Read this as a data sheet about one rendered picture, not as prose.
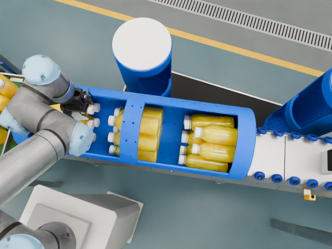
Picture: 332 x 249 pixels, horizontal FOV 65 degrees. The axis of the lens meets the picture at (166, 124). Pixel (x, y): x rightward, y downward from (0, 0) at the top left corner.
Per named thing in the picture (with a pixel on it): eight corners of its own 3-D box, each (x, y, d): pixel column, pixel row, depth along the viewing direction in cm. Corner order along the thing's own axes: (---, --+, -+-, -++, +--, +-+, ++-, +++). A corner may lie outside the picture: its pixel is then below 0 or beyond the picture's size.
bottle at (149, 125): (156, 136, 96) (109, 130, 97) (158, 135, 103) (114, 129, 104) (159, 118, 96) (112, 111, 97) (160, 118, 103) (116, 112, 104)
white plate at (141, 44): (102, 57, 120) (103, 59, 121) (157, 78, 117) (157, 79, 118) (126, 9, 126) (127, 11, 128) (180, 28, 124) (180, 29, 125)
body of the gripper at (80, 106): (89, 117, 86) (76, 105, 74) (63, 114, 86) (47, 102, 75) (94, 96, 88) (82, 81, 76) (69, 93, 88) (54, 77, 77)
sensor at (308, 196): (310, 200, 116) (316, 200, 112) (303, 199, 116) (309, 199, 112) (310, 183, 118) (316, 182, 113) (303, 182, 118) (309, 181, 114)
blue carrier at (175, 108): (234, 185, 112) (256, 172, 85) (36, 156, 115) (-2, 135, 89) (237, 123, 122) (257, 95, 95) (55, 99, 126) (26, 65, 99)
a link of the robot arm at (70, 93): (39, 96, 71) (47, 69, 73) (47, 102, 75) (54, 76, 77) (66, 100, 70) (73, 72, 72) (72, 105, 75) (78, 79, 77)
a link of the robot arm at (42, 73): (11, 75, 60) (32, 46, 62) (34, 93, 71) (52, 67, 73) (39, 90, 59) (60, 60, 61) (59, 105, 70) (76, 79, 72)
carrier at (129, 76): (129, 114, 206) (162, 127, 203) (101, 59, 121) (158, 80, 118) (143, 83, 212) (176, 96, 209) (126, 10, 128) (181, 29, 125)
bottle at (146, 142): (156, 151, 105) (113, 145, 106) (159, 134, 105) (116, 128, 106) (155, 152, 98) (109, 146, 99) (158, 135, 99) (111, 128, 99)
